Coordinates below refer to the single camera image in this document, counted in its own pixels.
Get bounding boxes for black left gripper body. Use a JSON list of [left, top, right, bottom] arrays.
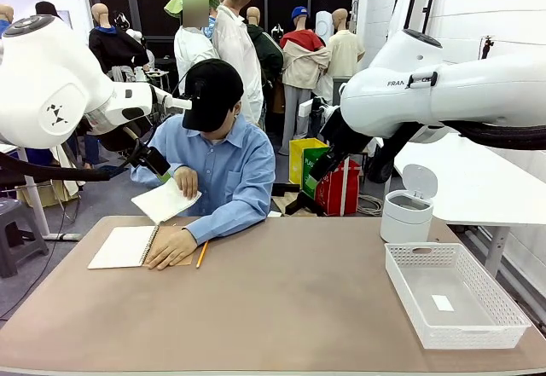
[[104, 113, 161, 153]]

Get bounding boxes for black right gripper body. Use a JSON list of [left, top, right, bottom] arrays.
[[319, 109, 371, 155]]

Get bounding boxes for white paper sheet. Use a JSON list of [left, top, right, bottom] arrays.
[[131, 178, 203, 226]]

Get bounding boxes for brown spiral notebook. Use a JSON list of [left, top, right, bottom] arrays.
[[87, 225, 197, 270]]

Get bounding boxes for yellow pencil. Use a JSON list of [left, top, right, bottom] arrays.
[[195, 240, 210, 269]]

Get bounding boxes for person's left forearm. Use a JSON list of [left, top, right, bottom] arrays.
[[185, 203, 270, 246]]

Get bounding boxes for person's right hand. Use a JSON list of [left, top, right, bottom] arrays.
[[173, 165, 200, 200]]

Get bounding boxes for person's left hand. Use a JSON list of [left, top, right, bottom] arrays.
[[143, 228, 198, 271]]

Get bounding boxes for yellow recycling bin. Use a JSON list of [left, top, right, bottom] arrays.
[[288, 137, 329, 186]]

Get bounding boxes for green recycling bin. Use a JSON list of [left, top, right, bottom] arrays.
[[301, 146, 332, 200]]

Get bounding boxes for red recycling bin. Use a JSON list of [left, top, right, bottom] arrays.
[[317, 158, 362, 217]]

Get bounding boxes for mannequin torso in jeans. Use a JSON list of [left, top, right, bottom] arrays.
[[67, 132, 103, 171]]

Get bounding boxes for wood and black foam stand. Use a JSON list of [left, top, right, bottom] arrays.
[[271, 182, 325, 217]]

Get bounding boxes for grey cabinet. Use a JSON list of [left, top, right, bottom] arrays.
[[331, 76, 357, 107]]

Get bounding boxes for person in blue shirt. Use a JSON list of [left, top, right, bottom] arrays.
[[130, 58, 276, 246]]

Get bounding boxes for mannequin in cream shirt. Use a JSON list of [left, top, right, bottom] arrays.
[[317, 8, 367, 95]]

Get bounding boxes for mannequin with blue cap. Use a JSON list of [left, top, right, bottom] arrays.
[[279, 6, 332, 155]]

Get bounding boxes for mannequin in black sweater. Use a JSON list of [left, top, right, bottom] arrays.
[[88, 3, 149, 83]]

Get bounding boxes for black cap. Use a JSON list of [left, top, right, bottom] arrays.
[[182, 58, 245, 133]]

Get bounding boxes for white lidded trash bin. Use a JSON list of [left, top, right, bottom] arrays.
[[380, 164, 439, 245]]

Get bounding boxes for mannequin with green hat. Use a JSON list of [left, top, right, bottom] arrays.
[[164, 0, 223, 95]]

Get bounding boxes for mannequin in dark green hoodie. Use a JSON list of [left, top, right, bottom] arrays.
[[246, 6, 285, 91]]

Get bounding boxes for white desk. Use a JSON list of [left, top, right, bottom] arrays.
[[0, 143, 82, 241]]

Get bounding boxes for white perforated plastic basket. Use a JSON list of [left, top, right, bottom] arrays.
[[384, 242, 532, 350]]

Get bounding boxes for tall mannequin in white coat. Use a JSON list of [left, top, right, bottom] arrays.
[[212, 0, 265, 138]]

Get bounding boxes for mannequin with black hat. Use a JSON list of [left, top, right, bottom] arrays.
[[35, 1, 65, 21]]

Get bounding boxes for mannequin in blue white jacket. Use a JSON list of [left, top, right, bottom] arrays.
[[0, 3, 15, 36]]

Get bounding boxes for white label sticker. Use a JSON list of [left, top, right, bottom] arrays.
[[430, 294, 455, 312]]

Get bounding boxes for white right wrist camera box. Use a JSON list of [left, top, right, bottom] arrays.
[[298, 99, 325, 118]]

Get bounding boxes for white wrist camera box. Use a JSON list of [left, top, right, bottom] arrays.
[[148, 84, 193, 111], [298, 99, 325, 118]]

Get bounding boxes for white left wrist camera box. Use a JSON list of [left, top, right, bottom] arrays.
[[148, 84, 193, 111]]

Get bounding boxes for grey coiled floor cable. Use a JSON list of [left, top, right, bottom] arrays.
[[357, 194, 384, 217]]

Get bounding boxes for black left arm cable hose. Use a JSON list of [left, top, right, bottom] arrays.
[[0, 152, 142, 183]]

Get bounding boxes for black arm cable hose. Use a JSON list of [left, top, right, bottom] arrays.
[[0, 152, 142, 183], [369, 120, 546, 183]]

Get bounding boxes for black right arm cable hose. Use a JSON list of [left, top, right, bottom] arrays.
[[369, 120, 546, 183]]

